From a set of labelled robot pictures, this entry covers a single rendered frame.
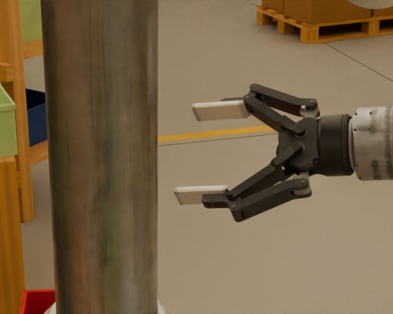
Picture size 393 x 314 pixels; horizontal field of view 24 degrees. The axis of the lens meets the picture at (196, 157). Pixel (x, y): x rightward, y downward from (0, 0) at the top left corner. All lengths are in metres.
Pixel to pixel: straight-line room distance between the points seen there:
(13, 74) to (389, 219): 1.69
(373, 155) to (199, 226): 2.81
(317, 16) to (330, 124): 5.85
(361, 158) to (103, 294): 0.37
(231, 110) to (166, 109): 4.16
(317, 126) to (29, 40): 2.92
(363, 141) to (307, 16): 5.88
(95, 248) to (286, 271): 2.71
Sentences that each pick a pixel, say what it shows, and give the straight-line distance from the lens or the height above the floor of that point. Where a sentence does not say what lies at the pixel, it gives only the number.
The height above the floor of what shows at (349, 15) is 0.18.
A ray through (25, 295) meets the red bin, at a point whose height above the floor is 0.92.
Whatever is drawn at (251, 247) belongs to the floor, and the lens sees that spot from 3.68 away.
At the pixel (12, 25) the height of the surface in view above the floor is 0.85.
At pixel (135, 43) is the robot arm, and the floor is 1.46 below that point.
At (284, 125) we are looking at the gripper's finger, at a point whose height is 1.28.
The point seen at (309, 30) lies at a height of 0.10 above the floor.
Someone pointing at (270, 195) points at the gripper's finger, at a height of 1.22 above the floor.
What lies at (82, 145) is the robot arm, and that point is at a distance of 0.78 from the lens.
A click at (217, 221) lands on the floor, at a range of 3.89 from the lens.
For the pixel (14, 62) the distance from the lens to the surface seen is 3.72.
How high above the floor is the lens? 1.65
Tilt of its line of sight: 21 degrees down
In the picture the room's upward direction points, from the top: straight up
